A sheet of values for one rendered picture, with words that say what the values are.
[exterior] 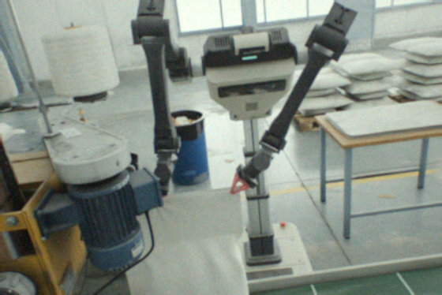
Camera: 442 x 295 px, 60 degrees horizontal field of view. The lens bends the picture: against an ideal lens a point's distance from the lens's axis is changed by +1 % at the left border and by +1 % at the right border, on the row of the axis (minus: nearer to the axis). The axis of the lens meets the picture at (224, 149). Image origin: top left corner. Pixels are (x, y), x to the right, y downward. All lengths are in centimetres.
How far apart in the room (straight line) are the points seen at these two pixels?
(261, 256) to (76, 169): 155
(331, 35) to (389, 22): 924
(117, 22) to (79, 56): 838
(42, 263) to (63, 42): 52
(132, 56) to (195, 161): 606
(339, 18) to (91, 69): 69
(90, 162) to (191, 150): 271
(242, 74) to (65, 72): 83
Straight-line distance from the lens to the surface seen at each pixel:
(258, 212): 212
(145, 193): 101
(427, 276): 213
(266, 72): 163
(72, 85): 101
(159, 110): 120
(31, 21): 988
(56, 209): 100
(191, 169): 366
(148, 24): 112
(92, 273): 204
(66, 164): 92
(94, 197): 97
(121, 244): 103
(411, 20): 1064
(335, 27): 116
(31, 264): 103
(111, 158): 91
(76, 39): 100
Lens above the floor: 174
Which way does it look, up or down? 23 degrees down
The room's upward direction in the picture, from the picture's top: 7 degrees counter-clockwise
